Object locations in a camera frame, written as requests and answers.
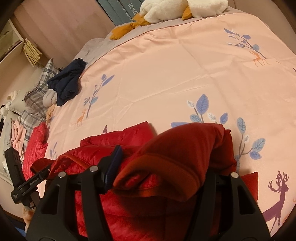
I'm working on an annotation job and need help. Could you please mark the dark red down jacket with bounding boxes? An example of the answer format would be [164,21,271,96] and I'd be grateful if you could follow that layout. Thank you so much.
[31,121,260,241]

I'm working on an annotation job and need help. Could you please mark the pink clothes pile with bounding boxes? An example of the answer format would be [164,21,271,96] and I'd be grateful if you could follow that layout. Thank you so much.
[11,120,27,158]

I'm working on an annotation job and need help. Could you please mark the person left hand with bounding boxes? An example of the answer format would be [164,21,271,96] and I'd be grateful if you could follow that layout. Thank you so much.
[23,206,36,232]

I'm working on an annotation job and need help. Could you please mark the light red down jacket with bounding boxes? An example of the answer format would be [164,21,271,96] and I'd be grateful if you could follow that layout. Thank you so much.
[22,122,48,180]

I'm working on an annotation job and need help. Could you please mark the grey plaid pillow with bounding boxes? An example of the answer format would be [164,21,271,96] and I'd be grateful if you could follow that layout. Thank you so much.
[20,59,59,151]

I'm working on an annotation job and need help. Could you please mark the orange small plush toy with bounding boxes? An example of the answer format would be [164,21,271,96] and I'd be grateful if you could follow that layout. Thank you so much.
[46,104,56,125]

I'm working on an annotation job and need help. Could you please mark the grey blanket roll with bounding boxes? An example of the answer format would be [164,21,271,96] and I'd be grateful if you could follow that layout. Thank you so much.
[43,89,57,108]

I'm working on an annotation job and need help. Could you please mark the small plush toys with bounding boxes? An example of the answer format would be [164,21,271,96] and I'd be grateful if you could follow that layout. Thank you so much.
[1,90,19,118]

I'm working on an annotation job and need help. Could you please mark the navy blue garment pile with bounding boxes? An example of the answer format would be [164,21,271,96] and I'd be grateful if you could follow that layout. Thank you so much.
[47,58,86,106]

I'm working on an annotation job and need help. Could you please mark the beige tassel hanging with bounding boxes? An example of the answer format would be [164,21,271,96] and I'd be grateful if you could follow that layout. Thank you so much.
[23,39,42,67]

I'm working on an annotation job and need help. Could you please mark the grey bed sheet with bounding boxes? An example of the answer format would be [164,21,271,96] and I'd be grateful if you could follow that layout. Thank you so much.
[78,8,256,76]

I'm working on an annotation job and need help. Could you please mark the pink printed duvet cover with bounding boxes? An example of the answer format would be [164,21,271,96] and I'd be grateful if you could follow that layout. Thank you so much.
[45,12,295,235]

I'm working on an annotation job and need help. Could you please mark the pink curtain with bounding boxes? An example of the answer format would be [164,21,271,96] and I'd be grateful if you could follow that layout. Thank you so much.
[11,0,114,67]

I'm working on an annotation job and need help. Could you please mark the teal lettered curtain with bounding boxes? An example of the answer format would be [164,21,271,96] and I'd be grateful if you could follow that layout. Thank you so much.
[96,0,144,26]

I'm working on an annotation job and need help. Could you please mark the white plush goose toy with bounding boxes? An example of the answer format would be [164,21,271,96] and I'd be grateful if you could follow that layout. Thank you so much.
[109,0,228,40]

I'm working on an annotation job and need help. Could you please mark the white wall shelf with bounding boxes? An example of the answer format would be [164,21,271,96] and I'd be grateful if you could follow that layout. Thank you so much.
[1,19,24,62]

